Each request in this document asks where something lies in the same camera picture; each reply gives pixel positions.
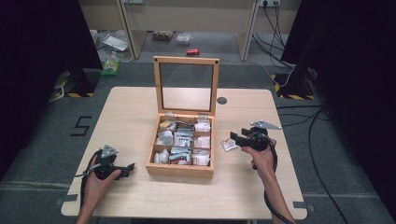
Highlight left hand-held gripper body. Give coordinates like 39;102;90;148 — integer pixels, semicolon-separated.
94;145;124;181

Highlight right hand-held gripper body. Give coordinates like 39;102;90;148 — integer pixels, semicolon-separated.
241;119;282;152

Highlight white red-print tea packet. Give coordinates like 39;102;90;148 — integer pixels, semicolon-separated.
220;137;239;153

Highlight wooden box with glass lid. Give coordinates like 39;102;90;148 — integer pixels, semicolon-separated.
145;55;220;180

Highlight person's right hand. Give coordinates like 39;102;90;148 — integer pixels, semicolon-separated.
241;138;277;180

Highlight person's left hand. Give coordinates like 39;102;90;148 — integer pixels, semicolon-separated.
83;156;122;203

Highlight assortment of tea bags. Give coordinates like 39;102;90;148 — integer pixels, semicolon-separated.
153;119;212;167

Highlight black stand base hazard tape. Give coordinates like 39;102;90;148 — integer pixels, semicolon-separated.
49;68;101;99
270;66;318;101

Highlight green packet on floor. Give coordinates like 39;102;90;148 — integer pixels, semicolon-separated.
99;50;121;77

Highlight clear plastic container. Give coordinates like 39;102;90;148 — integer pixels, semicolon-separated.
175;33;193;47

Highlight black curtain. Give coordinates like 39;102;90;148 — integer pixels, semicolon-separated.
280;0;396;216
0;0;104;182

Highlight clear plastic bag with paper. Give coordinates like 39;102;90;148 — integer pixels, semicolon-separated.
90;29;133;63

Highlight brown cardboard cup tray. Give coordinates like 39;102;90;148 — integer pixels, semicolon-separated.
151;30;175;42

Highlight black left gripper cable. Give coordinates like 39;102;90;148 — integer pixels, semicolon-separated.
74;148;104;209

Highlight black floor cables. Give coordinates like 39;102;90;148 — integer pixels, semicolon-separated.
276;105;350;224

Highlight white floor cable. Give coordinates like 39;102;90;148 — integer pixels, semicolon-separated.
242;59;296;89

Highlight bundle of black power cables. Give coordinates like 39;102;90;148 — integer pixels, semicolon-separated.
251;3;295;70

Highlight white wall socket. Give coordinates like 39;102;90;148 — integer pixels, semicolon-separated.
258;0;281;8

